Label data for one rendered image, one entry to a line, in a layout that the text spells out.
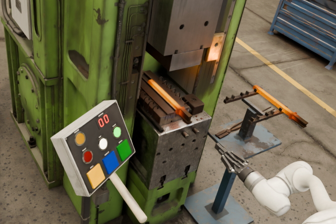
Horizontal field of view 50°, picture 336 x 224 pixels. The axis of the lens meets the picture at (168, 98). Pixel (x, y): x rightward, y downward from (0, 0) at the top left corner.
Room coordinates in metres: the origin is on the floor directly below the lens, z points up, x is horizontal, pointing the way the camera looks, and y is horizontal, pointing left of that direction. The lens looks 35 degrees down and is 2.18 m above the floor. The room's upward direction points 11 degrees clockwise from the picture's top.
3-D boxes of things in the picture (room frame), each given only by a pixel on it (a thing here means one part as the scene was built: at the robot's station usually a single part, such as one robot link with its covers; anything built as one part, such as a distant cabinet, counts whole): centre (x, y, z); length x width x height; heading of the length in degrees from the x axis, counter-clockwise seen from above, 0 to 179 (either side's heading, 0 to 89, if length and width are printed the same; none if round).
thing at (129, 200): (1.31, 0.14, 0.62); 0.44 x 0.05 x 0.05; 41
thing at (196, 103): (1.77, -0.15, 0.95); 0.12 x 0.08 x 0.06; 41
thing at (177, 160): (1.81, 0.05, 0.69); 0.56 x 0.38 x 0.45; 41
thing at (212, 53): (1.91, -0.21, 1.27); 0.09 x 0.02 x 0.17; 131
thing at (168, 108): (1.77, 0.08, 0.96); 0.42 x 0.20 x 0.09; 41
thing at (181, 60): (1.77, 0.08, 1.32); 0.42 x 0.20 x 0.10; 41
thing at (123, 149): (1.22, 0.15, 1.01); 0.07 x 0.05 x 0.07; 156
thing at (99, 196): (1.46, 0.29, 0.36); 0.09 x 0.07 x 0.12; 131
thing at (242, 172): (1.24, -0.41, 1.00); 0.09 x 0.08 x 0.07; 41
